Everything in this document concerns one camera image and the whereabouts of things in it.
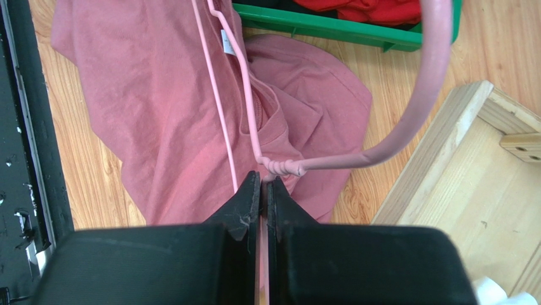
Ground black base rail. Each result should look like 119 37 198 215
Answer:
1 1 74 304

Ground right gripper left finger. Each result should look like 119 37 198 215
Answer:
31 171 261 304

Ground white crumpled cloth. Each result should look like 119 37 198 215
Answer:
471 276 540 305

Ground pink wire hanger taken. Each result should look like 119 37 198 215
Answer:
190 0 454 305

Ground pink t shirt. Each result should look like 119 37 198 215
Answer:
51 1 372 225

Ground red t shirt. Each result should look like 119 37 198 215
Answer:
296 0 422 26

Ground green plastic bin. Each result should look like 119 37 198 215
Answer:
231 0 463 53

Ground wooden clothes rack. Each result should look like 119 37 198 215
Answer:
373 81 540 299

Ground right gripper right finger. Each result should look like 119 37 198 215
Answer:
266 179 477 304

